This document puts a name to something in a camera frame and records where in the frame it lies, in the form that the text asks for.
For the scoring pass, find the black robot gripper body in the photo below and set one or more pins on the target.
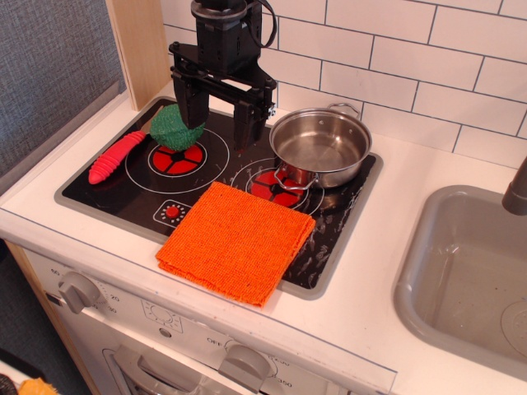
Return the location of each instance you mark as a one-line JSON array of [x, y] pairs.
[[225, 60]]

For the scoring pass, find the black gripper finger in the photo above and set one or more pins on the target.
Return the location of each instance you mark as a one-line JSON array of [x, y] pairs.
[[249, 125], [192, 101]]

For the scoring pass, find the red ribbed toy fork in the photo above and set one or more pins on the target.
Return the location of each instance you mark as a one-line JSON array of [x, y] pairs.
[[107, 162]]

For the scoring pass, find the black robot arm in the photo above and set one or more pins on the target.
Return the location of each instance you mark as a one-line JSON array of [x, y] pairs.
[[222, 5]]

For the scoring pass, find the orange folded cloth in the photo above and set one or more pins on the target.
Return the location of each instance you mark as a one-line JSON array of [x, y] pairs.
[[235, 244]]

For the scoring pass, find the green toy broccoli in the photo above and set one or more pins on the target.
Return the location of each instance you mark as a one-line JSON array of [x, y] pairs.
[[169, 130]]

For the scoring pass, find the stainless steel pot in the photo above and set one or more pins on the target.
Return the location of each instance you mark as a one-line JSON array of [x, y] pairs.
[[319, 148]]

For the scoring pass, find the black toy stovetop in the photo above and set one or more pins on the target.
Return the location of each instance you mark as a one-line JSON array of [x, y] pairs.
[[154, 187]]

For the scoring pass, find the grey left oven knob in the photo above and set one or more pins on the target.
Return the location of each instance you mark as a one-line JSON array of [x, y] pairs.
[[78, 292]]

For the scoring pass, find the grey oven knob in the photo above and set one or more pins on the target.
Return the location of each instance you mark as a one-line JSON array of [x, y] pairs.
[[245, 367], [78, 292]]

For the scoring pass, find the grey right oven knob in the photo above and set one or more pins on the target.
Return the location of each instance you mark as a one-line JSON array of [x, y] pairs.
[[245, 367]]

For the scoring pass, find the grey plastic sink basin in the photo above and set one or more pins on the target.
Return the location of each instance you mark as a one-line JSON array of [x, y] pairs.
[[463, 283]]

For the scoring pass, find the grey faucet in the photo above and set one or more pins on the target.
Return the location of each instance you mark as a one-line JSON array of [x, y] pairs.
[[515, 197]]

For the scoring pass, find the orange plush toy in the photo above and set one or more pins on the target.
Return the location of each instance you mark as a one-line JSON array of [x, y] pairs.
[[36, 387]]

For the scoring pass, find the wooden side post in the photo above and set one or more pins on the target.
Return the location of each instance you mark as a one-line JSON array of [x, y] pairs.
[[143, 52]]

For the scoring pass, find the grey oven door handle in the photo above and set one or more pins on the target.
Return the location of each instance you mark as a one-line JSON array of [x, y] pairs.
[[154, 373]]

